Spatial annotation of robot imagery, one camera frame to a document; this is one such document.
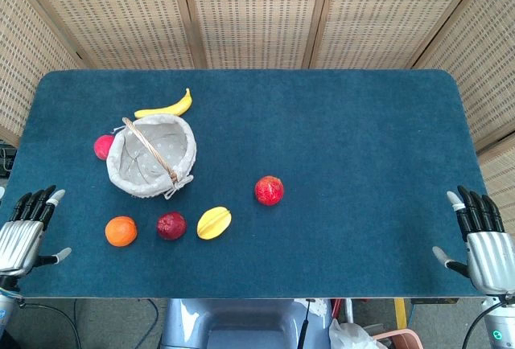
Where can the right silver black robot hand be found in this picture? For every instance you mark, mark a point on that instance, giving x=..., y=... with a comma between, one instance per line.
x=488, y=256

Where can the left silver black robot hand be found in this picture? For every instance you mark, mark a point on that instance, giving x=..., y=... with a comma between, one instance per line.
x=19, y=240

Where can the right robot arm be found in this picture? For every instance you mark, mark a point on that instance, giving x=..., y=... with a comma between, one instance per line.
x=496, y=321

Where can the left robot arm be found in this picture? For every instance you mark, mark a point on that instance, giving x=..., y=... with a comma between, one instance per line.
x=6, y=309

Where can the light blue robot base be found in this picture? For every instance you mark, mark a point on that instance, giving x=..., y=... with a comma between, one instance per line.
x=241, y=323

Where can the white fabric lined basket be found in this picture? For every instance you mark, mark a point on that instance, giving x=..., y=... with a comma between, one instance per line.
x=149, y=156

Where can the black electronic device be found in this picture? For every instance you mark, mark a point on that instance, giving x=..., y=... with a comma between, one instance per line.
x=5, y=160

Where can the orange fruit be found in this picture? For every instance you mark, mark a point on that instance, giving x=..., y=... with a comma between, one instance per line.
x=120, y=231

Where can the pink plastic stool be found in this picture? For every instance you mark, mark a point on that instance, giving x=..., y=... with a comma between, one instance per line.
x=398, y=339

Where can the pink red round fruit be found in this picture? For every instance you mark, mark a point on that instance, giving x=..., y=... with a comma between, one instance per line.
x=103, y=146

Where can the dark red pomegranate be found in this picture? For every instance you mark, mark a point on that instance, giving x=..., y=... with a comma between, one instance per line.
x=171, y=226

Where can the white plastic bag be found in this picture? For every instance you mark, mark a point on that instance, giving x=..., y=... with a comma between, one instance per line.
x=350, y=335

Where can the yellow starfruit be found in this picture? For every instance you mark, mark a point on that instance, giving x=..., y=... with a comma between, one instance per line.
x=214, y=222

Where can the blue felt table mat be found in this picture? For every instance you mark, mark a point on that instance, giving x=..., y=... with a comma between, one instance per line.
x=322, y=144

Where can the yellow banana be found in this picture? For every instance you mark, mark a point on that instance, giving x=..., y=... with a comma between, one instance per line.
x=171, y=105

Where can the bright red pomegranate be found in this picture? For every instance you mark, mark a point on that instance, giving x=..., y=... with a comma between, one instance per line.
x=269, y=190

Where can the woven bamboo folding screen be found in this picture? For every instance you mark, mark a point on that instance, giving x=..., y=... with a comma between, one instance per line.
x=257, y=11

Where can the yellow post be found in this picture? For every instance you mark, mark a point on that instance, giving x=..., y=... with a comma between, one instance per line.
x=400, y=313

